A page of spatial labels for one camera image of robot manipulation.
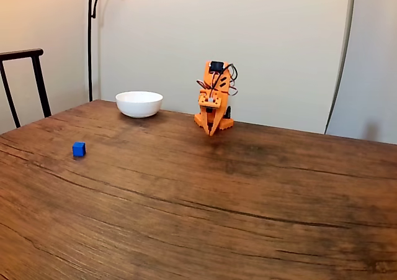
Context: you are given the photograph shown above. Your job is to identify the black chair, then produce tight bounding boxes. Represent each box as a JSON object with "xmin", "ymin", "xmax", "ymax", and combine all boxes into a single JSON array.
[{"xmin": 0, "ymin": 48, "xmax": 53, "ymax": 129}]

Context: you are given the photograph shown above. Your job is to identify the blue cube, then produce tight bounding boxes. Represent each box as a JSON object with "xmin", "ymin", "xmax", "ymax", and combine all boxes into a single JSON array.
[{"xmin": 72, "ymin": 142, "xmax": 87, "ymax": 158}]

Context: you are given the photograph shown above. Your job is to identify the black and red arm cables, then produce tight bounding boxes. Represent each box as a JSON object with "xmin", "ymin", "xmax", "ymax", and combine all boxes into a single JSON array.
[{"xmin": 196, "ymin": 63, "xmax": 239, "ymax": 98}]

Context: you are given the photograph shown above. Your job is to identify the grey curved pole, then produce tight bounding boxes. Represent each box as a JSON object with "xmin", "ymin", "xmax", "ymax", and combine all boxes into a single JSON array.
[{"xmin": 324, "ymin": 0, "xmax": 357, "ymax": 135}]

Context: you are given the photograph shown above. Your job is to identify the black floor lamp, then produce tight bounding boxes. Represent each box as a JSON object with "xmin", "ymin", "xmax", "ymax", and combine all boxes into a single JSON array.
[{"xmin": 87, "ymin": 0, "xmax": 139, "ymax": 102}]

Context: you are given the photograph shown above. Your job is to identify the white bowl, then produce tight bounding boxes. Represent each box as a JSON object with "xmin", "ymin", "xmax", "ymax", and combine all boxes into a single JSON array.
[{"xmin": 115, "ymin": 91, "xmax": 164, "ymax": 119}]

